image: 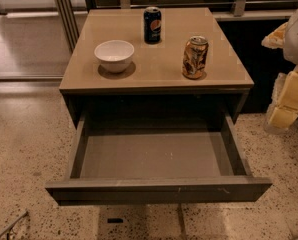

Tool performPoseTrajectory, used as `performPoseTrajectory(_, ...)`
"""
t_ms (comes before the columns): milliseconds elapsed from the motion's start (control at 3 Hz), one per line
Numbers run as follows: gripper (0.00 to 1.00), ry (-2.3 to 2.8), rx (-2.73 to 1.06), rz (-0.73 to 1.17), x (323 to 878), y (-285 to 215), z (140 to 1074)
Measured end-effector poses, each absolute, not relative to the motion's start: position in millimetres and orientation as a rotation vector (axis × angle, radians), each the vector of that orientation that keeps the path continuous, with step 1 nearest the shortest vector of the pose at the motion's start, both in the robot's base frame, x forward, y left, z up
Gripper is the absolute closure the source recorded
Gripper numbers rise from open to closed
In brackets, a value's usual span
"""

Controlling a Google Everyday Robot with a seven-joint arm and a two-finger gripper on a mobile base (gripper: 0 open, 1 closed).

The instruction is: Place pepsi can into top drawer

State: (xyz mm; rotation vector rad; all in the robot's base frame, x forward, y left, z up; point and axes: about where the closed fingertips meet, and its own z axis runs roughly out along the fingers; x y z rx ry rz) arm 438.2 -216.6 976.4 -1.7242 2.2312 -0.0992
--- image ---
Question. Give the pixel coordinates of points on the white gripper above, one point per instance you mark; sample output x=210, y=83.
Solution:
x=297, y=37

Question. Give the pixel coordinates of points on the orange crumpled soda can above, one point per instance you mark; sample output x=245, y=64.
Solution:
x=194, y=58

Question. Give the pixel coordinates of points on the small black floor object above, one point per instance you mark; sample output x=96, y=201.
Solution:
x=115, y=220

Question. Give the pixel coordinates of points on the metal rod on floor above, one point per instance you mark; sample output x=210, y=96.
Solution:
x=6, y=231

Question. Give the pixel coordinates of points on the white ceramic bowl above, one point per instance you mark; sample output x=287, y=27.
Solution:
x=114, y=55

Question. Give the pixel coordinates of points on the blue pepsi can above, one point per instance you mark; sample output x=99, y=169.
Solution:
x=152, y=24

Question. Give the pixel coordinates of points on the open grey top drawer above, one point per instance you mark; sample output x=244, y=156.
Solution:
x=157, y=160

